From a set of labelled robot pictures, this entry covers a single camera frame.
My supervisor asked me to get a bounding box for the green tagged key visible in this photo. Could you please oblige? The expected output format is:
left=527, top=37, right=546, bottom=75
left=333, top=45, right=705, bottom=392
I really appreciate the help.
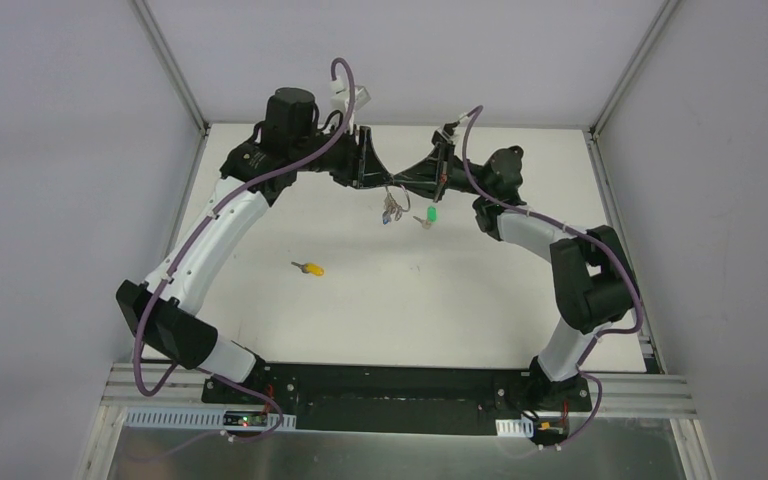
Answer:
left=413, top=205, right=438, bottom=230

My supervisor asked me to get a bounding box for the silver keyring with clips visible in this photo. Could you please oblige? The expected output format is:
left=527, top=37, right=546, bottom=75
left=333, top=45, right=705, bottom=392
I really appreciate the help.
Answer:
left=383, top=186, right=412, bottom=224

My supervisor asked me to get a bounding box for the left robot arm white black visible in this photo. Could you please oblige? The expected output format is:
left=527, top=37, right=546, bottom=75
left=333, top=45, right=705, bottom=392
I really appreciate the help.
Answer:
left=115, top=85, right=391, bottom=405

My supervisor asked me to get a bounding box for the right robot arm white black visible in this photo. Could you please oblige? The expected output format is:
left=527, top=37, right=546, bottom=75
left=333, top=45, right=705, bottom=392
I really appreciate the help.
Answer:
left=393, top=131, right=642, bottom=410

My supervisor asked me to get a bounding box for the yellow tagged key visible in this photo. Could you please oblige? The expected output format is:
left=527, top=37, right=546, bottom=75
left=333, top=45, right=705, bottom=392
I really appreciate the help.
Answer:
left=292, top=262, right=325, bottom=277

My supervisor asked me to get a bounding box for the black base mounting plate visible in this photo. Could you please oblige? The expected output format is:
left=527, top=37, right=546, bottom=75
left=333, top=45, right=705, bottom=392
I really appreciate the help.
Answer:
left=201, top=363, right=592, bottom=436

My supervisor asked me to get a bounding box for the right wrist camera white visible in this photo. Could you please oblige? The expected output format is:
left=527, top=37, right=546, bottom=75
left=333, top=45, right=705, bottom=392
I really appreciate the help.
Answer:
left=438, top=121, right=469, bottom=144

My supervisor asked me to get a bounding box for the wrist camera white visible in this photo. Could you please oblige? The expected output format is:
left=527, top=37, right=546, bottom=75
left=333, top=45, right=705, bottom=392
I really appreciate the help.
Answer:
left=438, top=121, right=469, bottom=144
left=329, top=78, right=371, bottom=113

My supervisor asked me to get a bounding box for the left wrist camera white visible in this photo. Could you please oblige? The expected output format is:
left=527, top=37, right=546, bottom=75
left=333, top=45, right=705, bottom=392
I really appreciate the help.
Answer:
left=329, top=78, right=371, bottom=113

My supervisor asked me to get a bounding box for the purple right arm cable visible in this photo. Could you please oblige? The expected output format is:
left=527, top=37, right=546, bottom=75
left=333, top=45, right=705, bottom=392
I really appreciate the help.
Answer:
left=458, top=105, right=645, bottom=460

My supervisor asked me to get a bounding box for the aluminium frame post left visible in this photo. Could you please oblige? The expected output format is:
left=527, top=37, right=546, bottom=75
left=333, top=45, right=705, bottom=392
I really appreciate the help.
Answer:
left=129, top=0, right=209, bottom=137

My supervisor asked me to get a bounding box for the aluminium frame post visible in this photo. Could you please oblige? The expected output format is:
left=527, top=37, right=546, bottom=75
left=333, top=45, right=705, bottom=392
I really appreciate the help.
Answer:
left=589, top=0, right=683, bottom=140
left=129, top=0, right=209, bottom=137

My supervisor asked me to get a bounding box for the aluminium frame post right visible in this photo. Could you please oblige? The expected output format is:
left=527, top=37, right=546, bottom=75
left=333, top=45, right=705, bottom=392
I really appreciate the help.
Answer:
left=589, top=0, right=683, bottom=140

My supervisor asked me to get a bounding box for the aluminium front rail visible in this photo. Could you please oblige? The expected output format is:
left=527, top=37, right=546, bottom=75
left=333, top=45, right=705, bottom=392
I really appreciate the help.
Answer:
left=100, top=362, right=698, bottom=420

